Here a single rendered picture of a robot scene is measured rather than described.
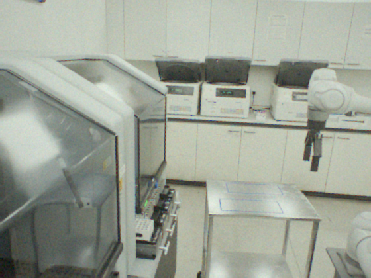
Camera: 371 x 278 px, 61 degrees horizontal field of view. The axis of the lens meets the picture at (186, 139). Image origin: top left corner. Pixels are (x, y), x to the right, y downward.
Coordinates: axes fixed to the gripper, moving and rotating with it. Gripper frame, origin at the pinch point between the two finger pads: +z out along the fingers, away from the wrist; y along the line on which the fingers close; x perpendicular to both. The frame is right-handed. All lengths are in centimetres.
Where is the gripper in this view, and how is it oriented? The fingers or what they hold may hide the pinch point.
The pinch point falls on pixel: (310, 163)
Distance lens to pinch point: 151.5
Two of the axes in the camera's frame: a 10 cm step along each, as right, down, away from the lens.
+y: 1.2, -2.8, 9.5
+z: -0.3, 9.6, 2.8
